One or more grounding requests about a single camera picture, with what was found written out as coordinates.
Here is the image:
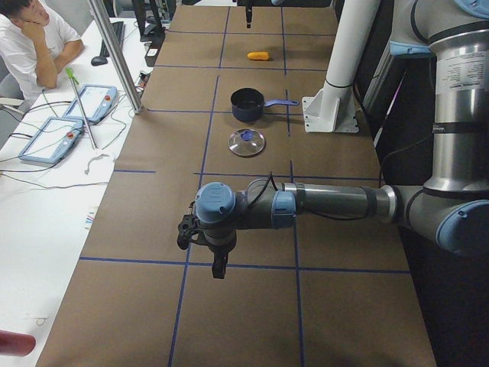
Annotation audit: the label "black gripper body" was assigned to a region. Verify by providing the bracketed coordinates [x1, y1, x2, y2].
[209, 245, 234, 268]

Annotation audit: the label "yellow toy corn cob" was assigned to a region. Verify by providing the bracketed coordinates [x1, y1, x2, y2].
[247, 51, 271, 61]

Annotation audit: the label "dark blue saucepan purple handle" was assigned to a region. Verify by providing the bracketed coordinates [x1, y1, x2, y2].
[230, 87, 299, 122]

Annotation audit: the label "glass pot lid purple knob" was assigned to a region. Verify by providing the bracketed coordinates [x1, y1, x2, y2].
[228, 128, 266, 157]

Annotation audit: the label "black monitor stand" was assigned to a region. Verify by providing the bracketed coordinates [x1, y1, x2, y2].
[131, 0, 166, 42]

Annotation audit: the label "black keyboard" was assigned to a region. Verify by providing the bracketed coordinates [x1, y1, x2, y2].
[99, 21, 125, 57]

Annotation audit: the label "black computer mouse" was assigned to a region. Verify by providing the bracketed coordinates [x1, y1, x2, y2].
[90, 56, 108, 67]

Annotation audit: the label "far blue teach pendant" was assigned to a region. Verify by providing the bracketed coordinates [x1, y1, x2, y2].
[79, 84, 118, 125]

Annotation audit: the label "blue teach pendant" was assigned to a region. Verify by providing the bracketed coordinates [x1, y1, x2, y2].
[18, 117, 84, 166]
[79, 84, 118, 125]

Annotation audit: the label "thin metal rod green tip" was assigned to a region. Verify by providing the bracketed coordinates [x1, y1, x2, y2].
[65, 67, 99, 151]

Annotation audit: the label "near blue teach pendant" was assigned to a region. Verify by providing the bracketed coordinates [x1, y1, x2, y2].
[18, 117, 84, 166]

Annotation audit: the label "person in white shirt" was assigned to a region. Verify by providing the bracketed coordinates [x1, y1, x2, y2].
[1, 1, 84, 103]

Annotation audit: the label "red cylinder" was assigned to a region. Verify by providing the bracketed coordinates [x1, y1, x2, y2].
[0, 330, 36, 357]

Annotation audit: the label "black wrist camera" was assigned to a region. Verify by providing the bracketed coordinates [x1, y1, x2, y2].
[176, 214, 201, 250]

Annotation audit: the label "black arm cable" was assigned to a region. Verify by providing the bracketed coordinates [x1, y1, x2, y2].
[244, 171, 280, 211]

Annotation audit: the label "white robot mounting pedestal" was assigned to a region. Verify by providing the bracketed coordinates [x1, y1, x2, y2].
[302, 0, 381, 134]

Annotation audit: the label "silver aluminium frame post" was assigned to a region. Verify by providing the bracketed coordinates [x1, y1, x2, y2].
[87, 0, 144, 115]

